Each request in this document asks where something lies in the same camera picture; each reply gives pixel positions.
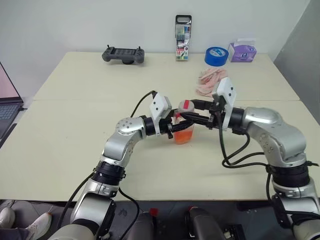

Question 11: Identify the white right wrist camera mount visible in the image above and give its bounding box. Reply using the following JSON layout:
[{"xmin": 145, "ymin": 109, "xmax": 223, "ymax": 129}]
[{"xmin": 216, "ymin": 76, "xmax": 238, "ymax": 132}]

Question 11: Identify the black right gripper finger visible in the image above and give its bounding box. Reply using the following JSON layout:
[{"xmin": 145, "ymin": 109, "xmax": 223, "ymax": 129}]
[
  {"xmin": 178, "ymin": 112, "xmax": 211, "ymax": 126},
  {"xmin": 190, "ymin": 98, "xmax": 214, "ymax": 111}
]

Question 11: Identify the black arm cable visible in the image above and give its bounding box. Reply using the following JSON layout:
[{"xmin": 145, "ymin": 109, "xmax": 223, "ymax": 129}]
[
  {"xmin": 56, "ymin": 89, "xmax": 158, "ymax": 230},
  {"xmin": 217, "ymin": 113, "xmax": 320, "ymax": 226}
]

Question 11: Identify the black rounded shape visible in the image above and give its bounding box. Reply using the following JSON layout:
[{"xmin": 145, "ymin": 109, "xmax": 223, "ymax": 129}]
[{"xmin": 183, "ymin": 206, "xmax": 226, "ymax": 240}]

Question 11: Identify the dark grey rounded shape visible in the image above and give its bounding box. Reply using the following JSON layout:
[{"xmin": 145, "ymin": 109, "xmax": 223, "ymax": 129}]
[{"xmin": 129, "ymin": 212, "xmax": 156, "ymax": 240}]

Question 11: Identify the pink white crumpled cloth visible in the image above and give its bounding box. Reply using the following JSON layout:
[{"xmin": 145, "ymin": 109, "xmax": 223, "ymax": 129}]
[{"xmin": 194, "ymin": 67, "xmax": 230, "ymax": 98}]

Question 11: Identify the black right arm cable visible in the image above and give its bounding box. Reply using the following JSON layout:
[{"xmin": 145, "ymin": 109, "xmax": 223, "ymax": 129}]
[{"xmin": 217, "ymin": 113, "xmax": 320, "ymax": 226}]

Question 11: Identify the purple tissue box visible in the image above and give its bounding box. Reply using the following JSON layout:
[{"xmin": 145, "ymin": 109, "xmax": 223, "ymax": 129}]
[{"xmin": 226, "ymin": 37, "xmax": 258, "ymax": 63}]

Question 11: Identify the blue tape roll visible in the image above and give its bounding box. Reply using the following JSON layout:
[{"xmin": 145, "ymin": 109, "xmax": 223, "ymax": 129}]
[{"xmin": 204, "ymin": 46, "xmax": 229, "ymax": 67}]

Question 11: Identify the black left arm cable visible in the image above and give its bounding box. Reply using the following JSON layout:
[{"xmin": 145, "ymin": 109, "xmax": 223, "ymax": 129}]
[{"xmin": 56, "ymin": 89, "xmax": 158, "ymax": 230}]

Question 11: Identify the white sneaker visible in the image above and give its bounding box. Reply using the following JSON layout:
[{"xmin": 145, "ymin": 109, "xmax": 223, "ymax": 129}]
[
  {"xmin": 0, "ymin": 206, "xmax": 16, "ymax": 230},
  {"xmin": 26, "ymin": 211, "xmax": 53, "ymax": 240}
]

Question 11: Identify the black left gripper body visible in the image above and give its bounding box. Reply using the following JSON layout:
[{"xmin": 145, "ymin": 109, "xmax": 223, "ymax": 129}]
[{"xmin": 159, "ymin": 110, "xmax": 176, "ymax": 140}]

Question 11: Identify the marker pen pack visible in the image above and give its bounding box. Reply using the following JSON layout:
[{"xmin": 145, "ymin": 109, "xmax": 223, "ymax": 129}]
[{"xmin": 174, "ymin": 14, "xmax": 193, "ymax": 62}]

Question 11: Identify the dark grey laptop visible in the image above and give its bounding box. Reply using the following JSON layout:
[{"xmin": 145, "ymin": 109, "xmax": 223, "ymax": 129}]
[{"xmin": 0, "ymin": 61, "xmax": 25, "ymax": 149}]

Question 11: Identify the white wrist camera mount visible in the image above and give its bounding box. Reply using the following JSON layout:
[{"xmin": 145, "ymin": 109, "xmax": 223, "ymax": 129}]
[
  {"xmin": 216, "ymin": 76, "xmax": 238, "ymax": 132},
  {"xmin": 148, "ymin": 92, "xmax": 173, "ymax": 137}
]

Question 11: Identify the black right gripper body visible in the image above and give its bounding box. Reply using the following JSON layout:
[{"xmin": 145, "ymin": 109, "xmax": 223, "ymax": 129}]
[{"xmin": 206, "ymin": 93, "xmax": 226, "ymax": 131}]

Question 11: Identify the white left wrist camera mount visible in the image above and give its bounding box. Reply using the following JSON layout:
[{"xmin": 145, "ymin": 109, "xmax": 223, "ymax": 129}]
[{"xmin": 148, "ymin": 92, "xmax": 173, "ymax": 137}]

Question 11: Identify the grey trouser leg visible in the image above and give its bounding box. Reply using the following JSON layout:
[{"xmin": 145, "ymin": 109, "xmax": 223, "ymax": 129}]
[{"xmin": 0, "ymin": 226, "xmax": 33, "ymax": 240}]

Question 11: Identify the clear drinking glass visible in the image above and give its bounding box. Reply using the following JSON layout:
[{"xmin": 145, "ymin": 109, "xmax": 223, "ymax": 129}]
[{"xmin": 171, "ymin": 117, "xmax": 196, "ymax": 145}]

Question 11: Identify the grey handheld remote controller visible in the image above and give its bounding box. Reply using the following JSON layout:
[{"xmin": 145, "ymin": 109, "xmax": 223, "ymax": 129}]
[{"xmin": 101, "ymin": 44, "xmax": 146, "ymax": 66}]

